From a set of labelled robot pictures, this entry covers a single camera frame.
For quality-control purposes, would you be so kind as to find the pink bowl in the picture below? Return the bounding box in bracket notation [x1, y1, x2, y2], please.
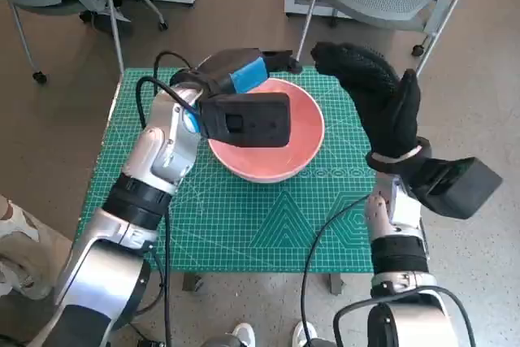
[206, 77, 325, 184]

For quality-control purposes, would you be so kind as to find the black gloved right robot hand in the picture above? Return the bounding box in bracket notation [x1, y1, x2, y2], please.
[310, 41, 423, 161]

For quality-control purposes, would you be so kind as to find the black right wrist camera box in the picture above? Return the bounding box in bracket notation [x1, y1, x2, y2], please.
[409, 156, 504, 220]

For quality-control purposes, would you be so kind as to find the white shoe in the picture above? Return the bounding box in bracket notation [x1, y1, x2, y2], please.
[233, 322, 256, 347]
[292, 321, 316, 347]

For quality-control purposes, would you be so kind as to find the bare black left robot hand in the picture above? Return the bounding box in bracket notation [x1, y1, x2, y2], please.
[197, 48, 304, 97]

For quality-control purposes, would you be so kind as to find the black table bracket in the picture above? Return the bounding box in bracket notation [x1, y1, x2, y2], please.
[183, 271, 204, 293]
[327, 272, 346, 296]

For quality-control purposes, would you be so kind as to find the green cutting mat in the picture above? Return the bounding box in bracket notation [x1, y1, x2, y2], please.
[79, 67, 385, 273]

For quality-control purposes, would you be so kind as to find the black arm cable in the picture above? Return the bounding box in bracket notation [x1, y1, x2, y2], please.
[136, 76, 198, 347]
[153, 50, 202, 80]
[333, 286, 477, 347]
[301, 196, 369, 347]

